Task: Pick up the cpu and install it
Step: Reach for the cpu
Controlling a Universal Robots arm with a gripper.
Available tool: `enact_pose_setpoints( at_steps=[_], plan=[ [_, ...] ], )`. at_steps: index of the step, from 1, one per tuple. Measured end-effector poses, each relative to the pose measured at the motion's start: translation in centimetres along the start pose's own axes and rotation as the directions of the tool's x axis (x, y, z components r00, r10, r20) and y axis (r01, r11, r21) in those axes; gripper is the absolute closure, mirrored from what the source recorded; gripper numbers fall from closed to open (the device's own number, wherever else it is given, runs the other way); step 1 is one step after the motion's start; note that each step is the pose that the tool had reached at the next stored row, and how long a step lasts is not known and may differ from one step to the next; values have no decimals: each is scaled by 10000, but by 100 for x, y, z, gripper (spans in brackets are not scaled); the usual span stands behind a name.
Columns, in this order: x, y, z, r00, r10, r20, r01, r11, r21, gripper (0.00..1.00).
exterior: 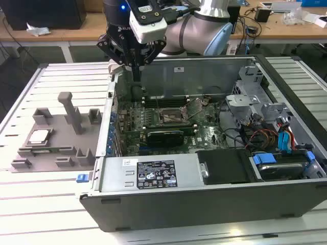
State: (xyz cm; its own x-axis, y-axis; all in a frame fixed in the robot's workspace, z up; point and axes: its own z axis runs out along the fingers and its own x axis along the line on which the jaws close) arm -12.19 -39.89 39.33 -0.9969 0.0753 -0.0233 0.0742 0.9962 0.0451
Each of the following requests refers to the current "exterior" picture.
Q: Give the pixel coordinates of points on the grey flat tray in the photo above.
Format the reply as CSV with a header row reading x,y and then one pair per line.
x,y
283,7

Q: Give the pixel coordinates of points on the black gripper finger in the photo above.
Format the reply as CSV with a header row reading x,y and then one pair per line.
x,y
108,47
155,52

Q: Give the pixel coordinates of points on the small black cube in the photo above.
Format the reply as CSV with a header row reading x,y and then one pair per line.
x,y
261,15

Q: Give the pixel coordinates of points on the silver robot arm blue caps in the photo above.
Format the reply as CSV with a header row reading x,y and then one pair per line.
x,y
194,33

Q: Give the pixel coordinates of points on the green motherboard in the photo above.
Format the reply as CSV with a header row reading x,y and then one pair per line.
x,y
207,137

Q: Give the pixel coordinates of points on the white box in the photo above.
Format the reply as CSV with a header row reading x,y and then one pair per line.
x,y
322,21

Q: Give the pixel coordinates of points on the crumpled white paper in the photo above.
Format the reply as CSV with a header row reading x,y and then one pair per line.
x,y
38,30

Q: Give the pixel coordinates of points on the silver drive cage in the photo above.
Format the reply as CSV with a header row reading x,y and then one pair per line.
x,y
242,99

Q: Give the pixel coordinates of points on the green RAM stick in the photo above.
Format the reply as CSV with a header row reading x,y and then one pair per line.
x,y
55,149

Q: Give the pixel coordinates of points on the silver power supply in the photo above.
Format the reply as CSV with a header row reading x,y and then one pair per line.
x,y
115,173

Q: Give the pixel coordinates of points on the black drive bay cover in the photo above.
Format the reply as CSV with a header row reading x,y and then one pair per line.
x,y
224,166

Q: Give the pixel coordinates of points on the clear plastic bags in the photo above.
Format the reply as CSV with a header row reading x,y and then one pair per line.
x,y
293,16

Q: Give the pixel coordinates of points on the black rating label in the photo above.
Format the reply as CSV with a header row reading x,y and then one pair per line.
x,y
155,174

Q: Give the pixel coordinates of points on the wooden desk white frame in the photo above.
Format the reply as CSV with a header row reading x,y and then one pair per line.
x,y
57,34
84,33

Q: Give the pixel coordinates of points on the blue box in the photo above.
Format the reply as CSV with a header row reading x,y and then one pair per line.
x,y
315,2

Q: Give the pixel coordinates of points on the grey parts rack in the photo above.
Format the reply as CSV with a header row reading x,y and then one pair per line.
x,y
58,143

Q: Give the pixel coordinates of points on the white sticker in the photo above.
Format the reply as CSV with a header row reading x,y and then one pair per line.
x,y
179,70

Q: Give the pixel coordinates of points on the blue case latch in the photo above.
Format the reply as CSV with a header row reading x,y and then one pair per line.
x,y
82,178

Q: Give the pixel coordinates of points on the black graphics card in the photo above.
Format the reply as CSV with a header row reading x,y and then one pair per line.
x,y
164,139

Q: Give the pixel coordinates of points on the CPU socket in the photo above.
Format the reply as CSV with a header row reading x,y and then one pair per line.
x,y
169,112

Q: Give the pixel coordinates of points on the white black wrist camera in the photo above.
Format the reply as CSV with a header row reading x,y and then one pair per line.
x,y
150,30

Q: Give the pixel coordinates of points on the black RAM slot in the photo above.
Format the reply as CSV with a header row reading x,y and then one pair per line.
x,y
173,98
173,103

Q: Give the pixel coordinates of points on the black computer tower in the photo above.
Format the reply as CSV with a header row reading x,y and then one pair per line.
x,y
46,14

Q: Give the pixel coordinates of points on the hard disk in blue carrier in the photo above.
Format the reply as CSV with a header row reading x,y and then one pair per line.
x,y
278,171

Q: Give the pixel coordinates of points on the small black adapter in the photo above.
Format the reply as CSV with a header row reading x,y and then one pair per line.
x,y
251,30

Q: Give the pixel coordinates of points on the silver CPU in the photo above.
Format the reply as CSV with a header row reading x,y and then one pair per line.
x,y
38,136

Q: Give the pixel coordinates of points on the black open PC case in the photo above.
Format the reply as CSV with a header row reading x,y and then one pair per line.
x,y
204,209

